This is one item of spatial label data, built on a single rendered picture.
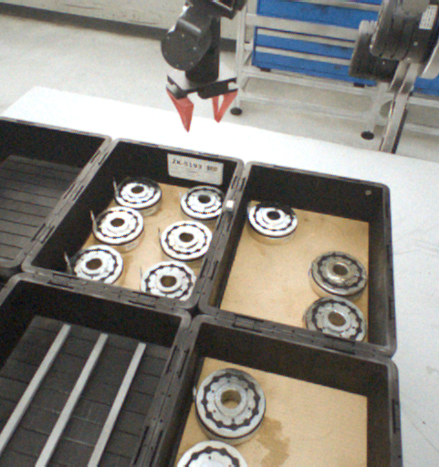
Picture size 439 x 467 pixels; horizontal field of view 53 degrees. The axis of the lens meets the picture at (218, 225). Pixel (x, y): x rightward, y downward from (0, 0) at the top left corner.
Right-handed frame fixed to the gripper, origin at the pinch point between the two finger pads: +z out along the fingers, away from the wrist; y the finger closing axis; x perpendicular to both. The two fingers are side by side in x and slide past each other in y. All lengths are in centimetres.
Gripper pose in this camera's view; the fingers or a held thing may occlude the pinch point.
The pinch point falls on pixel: (202, 122)
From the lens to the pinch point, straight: 82.0
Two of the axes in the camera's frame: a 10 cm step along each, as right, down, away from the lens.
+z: -0.3, 7.0, 7.2
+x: -5.1, -6.3, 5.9
